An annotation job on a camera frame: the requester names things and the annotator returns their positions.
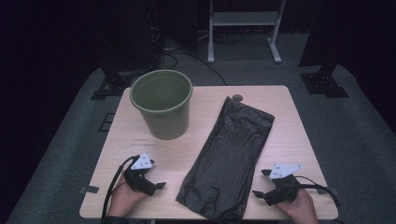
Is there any looped black floor cable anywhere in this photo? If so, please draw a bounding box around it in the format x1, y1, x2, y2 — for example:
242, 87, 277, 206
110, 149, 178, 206
162, 54, 179, 71

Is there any person's left hand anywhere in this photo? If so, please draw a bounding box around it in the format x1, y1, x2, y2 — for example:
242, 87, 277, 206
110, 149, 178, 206
106, 172, 148, 218

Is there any grey tape strip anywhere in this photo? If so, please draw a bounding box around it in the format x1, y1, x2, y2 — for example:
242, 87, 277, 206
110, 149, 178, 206
78, 185, 100, 195

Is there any black stand base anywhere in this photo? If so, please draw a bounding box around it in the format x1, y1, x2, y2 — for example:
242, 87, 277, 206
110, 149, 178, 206
298, 62, 349, 99
90, 66, 134, 101

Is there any right hand-held gripper cable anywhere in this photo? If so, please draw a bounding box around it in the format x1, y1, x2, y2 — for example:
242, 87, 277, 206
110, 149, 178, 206
293, 175, 342, 210

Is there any green plastic bucket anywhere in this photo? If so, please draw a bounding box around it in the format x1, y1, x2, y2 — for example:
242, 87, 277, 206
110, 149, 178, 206
129, 69, 194, 141

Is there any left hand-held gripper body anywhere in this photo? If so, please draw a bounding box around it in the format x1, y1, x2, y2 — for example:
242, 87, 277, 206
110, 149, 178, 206
123, 152, 157, 197

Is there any left hand-held gripper cable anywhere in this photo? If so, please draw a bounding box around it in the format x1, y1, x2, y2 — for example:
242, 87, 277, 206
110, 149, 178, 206
101, 155, 140, 222

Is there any black plastic trash bag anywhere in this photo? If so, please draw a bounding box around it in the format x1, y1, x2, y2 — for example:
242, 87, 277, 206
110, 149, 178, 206
176, 96, 276, 223

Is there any dark equipment cabinet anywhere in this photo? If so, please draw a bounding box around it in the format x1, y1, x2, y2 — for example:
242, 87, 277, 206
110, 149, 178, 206
99, 0, 165, 77

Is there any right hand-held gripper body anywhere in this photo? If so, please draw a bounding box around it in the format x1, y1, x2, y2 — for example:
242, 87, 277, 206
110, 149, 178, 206
262, 163, 304, 207

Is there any hand-held gripper cable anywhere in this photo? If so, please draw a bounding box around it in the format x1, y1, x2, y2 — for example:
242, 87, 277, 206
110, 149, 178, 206
101, 155, 140, 222
293, 175, 342, 210

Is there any white metal stand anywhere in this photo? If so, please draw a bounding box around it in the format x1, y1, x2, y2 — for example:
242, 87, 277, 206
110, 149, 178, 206
206, 0, 287, 65

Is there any tangle of floor cables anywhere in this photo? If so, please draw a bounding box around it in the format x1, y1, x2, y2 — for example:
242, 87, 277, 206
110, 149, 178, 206
199, 29, 272, 45

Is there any person's right hand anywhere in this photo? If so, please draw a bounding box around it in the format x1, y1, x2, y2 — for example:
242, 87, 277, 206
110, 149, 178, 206
276, 188, 319, 224

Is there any long black floor cable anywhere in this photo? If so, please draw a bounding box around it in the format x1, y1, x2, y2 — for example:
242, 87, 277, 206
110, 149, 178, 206
162, 51, 229, 87

